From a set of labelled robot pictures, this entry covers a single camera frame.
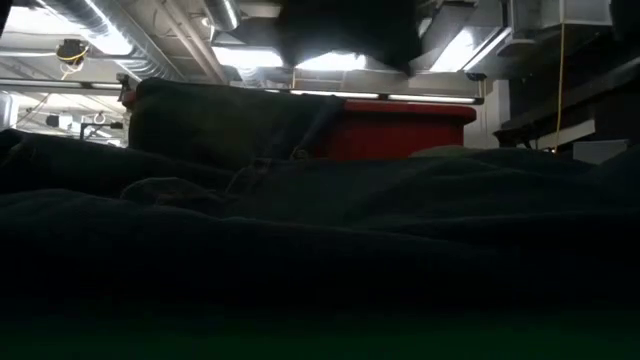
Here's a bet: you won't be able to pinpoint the dark blue denim jeans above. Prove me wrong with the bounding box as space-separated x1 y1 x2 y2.
0 94 640 326

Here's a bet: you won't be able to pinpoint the black garment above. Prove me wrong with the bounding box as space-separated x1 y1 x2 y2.
128 77 321 169

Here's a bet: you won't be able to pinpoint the red plastic laundry basket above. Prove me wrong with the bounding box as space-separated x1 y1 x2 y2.
122 92 477 162

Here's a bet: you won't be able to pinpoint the smooth silver ventilation duct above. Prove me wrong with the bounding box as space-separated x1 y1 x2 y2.
202 0 241 32

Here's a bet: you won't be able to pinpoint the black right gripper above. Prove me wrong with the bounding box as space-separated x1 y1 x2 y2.
277 0 424 77

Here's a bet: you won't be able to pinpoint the clear plastic spray bottle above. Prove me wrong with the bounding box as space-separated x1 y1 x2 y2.
115 73 139 109

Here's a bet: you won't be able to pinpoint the yellow ceiling cord reel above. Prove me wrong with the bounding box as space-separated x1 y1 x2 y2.
54 38 91 69

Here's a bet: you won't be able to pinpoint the yellow hanging cord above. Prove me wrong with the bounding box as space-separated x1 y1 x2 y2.
555 22 566 154

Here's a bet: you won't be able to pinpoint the green table mat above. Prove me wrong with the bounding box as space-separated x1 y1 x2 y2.
0 309 640 360

